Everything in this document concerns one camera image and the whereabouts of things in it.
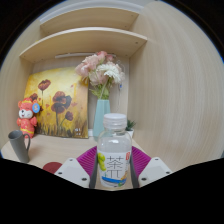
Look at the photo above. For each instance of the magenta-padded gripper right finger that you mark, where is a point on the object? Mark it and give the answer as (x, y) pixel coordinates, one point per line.
(155, 169)

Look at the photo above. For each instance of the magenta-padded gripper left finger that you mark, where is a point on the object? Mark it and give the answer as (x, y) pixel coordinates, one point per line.
(71, 170)

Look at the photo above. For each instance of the clear plastic drink bottle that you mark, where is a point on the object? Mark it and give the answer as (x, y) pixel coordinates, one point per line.
(114, 150)

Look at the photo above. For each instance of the flat round red coaster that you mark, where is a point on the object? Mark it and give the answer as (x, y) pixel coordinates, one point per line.
(52, 167)

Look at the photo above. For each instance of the small potted succulent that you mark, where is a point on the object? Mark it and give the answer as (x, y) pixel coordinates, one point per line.
(130, 128)

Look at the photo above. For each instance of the grey ribbed mug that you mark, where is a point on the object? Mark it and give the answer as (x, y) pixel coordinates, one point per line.
(18, 146)

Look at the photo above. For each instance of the pale teal faceted vase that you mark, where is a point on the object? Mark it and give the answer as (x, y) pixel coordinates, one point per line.
(101, 115)

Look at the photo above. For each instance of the red plush mouse toy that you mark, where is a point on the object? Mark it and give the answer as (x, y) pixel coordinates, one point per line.
(26, 123)

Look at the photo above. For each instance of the yellow poppy flower painting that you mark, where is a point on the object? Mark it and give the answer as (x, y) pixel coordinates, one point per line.
(60, 86)

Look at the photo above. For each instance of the pink and white flower bouquet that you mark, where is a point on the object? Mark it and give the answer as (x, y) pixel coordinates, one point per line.
(100, 71)

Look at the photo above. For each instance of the white light bar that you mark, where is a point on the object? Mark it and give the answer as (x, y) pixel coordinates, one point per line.
(76, 55)

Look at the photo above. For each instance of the light wooden shelf board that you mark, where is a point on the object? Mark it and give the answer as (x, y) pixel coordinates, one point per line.
(90, 18)
(83, 41)

